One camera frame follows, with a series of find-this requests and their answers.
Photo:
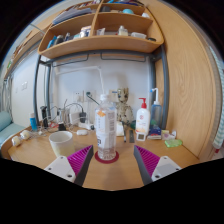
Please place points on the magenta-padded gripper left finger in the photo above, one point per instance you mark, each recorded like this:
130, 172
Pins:
58, 166

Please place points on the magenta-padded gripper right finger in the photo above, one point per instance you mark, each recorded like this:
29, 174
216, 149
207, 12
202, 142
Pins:
166, 165

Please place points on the clear plastic water bottle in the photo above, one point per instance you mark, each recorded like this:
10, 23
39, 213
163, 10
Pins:
106, 130

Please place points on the cream white ceramic cup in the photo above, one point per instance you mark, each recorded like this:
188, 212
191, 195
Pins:
62, 145

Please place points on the green packet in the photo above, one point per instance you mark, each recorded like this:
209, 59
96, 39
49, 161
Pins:
173, 143

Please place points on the pink white packet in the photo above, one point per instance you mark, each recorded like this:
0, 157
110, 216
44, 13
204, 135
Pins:
168, 135

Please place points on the blue box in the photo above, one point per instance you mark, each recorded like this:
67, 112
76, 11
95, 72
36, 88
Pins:
154, 133

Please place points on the small white digital clock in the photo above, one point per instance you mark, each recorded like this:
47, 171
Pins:
140, 136

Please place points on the black charger block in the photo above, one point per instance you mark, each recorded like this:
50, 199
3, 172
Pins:
62, 127

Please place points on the white earbud case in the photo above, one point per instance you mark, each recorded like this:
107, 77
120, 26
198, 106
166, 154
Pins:
82, 132

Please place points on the grey ruler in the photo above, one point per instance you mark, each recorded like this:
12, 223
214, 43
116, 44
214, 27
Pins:
131, 136

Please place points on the small white round roll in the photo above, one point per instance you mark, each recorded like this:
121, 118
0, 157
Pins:
25, 135
16, 141

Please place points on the flat round red coaster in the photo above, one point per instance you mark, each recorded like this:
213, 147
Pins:
106, 161

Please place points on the white power adapter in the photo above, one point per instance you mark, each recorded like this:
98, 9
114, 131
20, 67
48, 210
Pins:
74, 118

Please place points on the small blue tube bottle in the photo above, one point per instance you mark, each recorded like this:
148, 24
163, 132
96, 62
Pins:
33, 122

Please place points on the black pen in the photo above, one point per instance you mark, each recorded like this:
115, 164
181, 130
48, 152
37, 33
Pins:
125, 136

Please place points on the clear blue squeeze bottle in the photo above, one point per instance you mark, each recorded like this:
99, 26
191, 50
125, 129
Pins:
156, 115

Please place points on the black electric shaver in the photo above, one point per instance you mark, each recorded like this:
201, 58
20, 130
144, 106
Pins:
44, 116

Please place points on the white red pump lotion bottle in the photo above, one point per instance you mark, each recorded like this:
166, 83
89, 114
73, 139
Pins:
143, 118

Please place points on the black plug adapter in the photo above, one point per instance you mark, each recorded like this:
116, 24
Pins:
82, 117

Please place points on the crumpled white tissue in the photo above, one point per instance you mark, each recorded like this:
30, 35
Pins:
120, 129

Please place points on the bed with teal pillow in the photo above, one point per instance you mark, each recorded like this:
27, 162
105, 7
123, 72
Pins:
6, 125

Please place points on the tree creature figurine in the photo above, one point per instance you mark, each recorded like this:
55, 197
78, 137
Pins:
124, 106

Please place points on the striped hanging towel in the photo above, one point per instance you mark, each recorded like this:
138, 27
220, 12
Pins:
219, 110

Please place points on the wooden wardrobe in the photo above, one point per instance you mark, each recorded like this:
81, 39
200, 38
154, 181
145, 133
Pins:
186, 83

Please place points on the long wooden bunk ledge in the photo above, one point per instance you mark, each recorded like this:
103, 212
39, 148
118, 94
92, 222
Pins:
23, 43

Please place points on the wooden shelf unit with items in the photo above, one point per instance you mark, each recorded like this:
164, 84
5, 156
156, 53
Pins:
106, 43

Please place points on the white wall socket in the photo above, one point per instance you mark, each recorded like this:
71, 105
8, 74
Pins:
112, 96
78, 96

